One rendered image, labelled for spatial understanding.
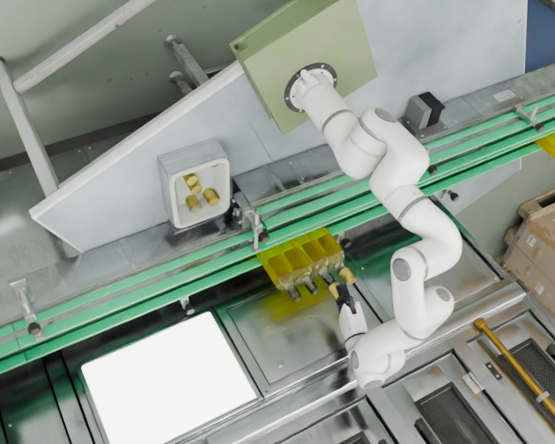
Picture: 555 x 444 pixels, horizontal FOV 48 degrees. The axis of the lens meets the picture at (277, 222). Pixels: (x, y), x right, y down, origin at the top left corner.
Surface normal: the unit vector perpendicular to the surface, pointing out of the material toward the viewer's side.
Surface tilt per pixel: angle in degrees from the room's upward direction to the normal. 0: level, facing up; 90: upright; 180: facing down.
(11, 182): 90
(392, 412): 90
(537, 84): 90
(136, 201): 0
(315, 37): 4
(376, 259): 90
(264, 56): 4
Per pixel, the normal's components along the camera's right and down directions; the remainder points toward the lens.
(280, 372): 0.05, -0.64
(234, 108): 0.48, 0.69
